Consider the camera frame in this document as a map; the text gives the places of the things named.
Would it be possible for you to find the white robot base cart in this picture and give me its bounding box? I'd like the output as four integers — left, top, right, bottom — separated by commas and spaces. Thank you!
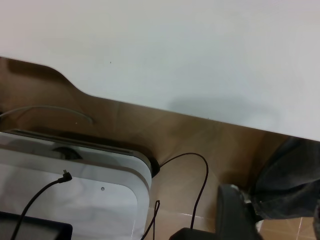
0, 128, 154, 240

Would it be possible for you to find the black power adapter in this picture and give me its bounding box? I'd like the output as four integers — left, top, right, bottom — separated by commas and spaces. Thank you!
169, 226, 219, 240

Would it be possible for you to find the black shoe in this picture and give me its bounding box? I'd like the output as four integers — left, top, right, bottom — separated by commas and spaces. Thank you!
216, 184, 262, 240

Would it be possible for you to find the dark denim trouser leg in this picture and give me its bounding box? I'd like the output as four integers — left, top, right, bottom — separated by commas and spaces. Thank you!
251, 136, 320, 222

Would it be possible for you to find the black flat screen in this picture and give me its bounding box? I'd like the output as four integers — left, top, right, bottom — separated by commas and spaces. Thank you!
0, 210, 74, 240

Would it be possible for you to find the thin black looping cable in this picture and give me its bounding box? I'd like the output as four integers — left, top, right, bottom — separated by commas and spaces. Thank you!
158, 152, 209, 230

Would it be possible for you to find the thin dark looped wire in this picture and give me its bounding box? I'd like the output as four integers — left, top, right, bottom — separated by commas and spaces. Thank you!
141, 199, 161, 240

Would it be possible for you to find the grey cable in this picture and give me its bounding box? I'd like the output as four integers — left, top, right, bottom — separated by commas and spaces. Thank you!
0, 105, 95, 125

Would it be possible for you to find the black cable with angled plug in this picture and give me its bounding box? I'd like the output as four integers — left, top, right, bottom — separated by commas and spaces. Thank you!
10, 169, 74, 240

